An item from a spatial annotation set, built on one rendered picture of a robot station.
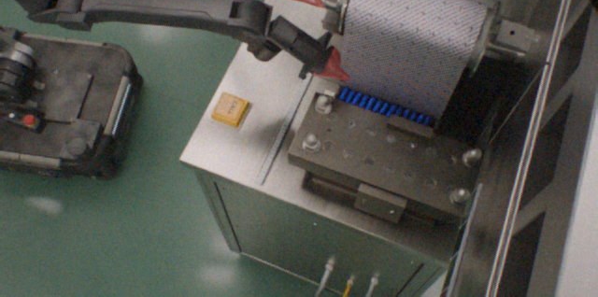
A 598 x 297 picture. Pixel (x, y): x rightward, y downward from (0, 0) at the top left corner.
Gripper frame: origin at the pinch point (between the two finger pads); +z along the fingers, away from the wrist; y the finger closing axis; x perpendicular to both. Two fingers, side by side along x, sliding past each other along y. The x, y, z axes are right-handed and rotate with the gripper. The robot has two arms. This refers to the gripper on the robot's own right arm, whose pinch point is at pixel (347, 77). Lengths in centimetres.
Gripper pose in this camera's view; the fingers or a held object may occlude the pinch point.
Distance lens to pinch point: 125.5
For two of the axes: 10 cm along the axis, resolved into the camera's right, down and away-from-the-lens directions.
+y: -3.8, 8.3, -4.1
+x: 4.5, -2.2, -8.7
